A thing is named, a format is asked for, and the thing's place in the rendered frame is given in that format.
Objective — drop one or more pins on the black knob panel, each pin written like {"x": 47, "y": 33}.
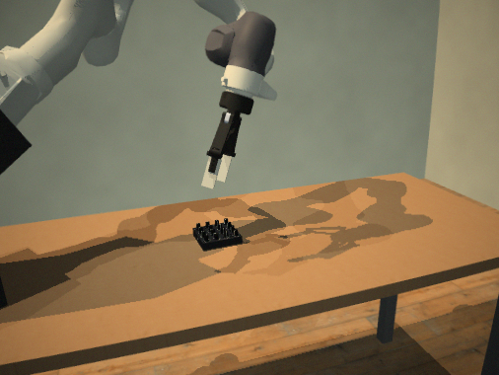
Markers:
{"x": 217, "y": 235}

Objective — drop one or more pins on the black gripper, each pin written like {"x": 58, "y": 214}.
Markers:
{"x": 224, "y": 143}

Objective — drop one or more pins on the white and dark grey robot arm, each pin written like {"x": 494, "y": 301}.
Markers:
{"x": 28, "y": 74}

